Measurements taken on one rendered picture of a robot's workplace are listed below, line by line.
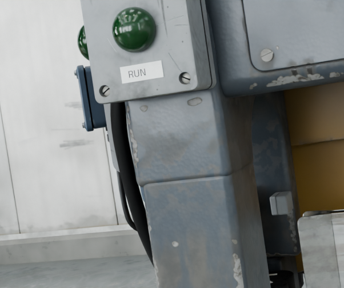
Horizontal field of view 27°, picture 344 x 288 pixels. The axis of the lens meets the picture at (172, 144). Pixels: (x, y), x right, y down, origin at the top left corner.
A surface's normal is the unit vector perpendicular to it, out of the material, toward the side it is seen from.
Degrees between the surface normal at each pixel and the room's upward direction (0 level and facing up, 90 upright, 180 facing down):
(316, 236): 90
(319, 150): 90
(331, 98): 90
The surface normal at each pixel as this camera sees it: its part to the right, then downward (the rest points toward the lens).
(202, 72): 0.93, -0.12
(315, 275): -0.08, 0.07
